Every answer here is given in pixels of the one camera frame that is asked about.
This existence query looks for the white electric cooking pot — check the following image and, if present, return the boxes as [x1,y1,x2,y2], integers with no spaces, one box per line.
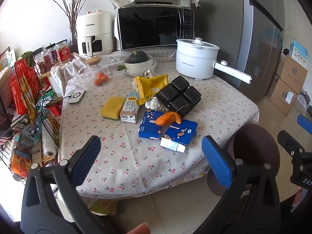
[175,38,251,84]

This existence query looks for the white bowl with green handle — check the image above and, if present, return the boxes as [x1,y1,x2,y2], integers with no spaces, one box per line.
[116,55,154,72]

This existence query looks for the milk carton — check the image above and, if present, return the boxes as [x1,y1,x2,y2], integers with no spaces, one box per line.
[120,91,140,123]

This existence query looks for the bunch of red packets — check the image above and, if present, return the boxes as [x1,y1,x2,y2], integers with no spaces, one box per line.
[10,60,43,115]

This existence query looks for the orange bread bag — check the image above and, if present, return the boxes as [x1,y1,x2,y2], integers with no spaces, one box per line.
[10,149,33,178]

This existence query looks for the green leafy plant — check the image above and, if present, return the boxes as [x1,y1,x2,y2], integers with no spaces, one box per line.
[21,51,37,67]

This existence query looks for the yellow sponge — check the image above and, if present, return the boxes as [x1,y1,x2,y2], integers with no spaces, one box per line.
[100,97,123,120]

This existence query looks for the brown cardboard box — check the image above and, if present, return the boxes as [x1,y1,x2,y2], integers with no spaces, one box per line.
[269,79,304,117]
[278,55,308,94]

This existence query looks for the white twine spool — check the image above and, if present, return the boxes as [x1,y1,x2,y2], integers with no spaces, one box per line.
[42,139,58,161]

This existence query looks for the floral under tablecloth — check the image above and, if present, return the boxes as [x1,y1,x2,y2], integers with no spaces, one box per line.
[156,169,212,191]

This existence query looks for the white deep plate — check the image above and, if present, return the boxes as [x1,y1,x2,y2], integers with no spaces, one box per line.
[124,60,157,74]
[125,66,158,77]

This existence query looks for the dark lid food jar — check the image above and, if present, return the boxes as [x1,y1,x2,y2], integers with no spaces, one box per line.
[46,44,59,65]
[34,51,51,74]

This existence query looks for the woven basket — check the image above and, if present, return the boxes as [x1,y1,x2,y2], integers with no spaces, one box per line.
[0,67,15,103]

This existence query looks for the person's left hand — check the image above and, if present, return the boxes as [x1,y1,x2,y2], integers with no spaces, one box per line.
[127,222,150,234]

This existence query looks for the cream air fryer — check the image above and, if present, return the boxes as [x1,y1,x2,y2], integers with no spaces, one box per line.
[76,10,114,56]

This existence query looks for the black wire rack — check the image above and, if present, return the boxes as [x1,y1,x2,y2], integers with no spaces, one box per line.
[0,61,61,173]

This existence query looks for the yellow patterned cushion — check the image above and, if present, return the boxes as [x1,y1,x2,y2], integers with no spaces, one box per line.
[89,199,119,215]

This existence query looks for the cherry print tablecloth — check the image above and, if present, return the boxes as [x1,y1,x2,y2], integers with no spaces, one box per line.
[57,46,259,198]

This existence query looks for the glass jar with wooden lid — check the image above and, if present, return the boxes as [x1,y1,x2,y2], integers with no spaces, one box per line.
[77,57,110,86]

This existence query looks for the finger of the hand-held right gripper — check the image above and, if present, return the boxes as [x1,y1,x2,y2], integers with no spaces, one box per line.
[297,114,312,135]
[277,130,305,158]

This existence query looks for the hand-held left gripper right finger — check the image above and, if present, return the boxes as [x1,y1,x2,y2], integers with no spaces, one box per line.
[195,135,281,234]

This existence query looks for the white paper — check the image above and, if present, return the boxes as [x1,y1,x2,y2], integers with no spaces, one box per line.
[145,97,168,111]

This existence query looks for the dark green pumpkin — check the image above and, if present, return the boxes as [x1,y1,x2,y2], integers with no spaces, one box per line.
[128,50,148,64]

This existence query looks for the yellow snack packet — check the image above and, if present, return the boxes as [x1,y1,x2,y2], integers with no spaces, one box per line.
[133,74,170,105]

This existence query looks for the dry branches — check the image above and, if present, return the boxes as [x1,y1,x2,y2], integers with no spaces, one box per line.
[53,0,84,30]

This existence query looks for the black door microwave oven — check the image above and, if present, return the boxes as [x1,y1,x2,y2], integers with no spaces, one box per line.
[114,5,195,51]

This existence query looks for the picture frame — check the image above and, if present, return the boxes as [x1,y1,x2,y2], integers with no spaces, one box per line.
[0,47,16,71]

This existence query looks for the black plastic tray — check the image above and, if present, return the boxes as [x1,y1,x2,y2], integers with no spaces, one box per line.
[155,75,202,117]

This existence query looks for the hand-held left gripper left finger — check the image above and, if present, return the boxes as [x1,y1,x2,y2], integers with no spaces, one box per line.
[21,135,108,234]

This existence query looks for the red label glass jar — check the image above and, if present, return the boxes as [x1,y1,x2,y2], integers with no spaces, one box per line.
[56,42,73,62]

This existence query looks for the grey refrigerator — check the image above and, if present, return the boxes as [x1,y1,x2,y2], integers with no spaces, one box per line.
[190,0,285,103]

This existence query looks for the small white box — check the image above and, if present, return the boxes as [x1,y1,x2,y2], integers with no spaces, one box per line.
[160,137,188,153]

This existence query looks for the blue cardboard box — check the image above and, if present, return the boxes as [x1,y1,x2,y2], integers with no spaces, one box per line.
[138,110,198,147]

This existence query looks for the glass vase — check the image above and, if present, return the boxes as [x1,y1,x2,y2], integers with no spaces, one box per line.
[70,25,79,53]

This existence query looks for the white flat electronic device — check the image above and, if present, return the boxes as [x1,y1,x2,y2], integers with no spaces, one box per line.
[68,89,86,106]

